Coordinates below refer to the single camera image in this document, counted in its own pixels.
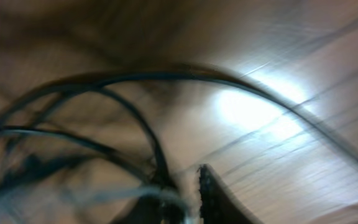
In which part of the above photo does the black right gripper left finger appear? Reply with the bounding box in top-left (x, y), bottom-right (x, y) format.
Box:
top-left (110, 197), bottom-right (185, 224)

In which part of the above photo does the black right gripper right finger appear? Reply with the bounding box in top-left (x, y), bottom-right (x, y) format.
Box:
top-left (199, 164), bottom-right (262, 224)

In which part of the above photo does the white usb cable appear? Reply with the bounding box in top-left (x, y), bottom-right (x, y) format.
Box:
top-left (0, 183), bottom-right (195, 224)

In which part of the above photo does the black usb cable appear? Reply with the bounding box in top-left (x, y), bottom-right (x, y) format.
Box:
top-left (0, 63), bottom-right (358, 194)

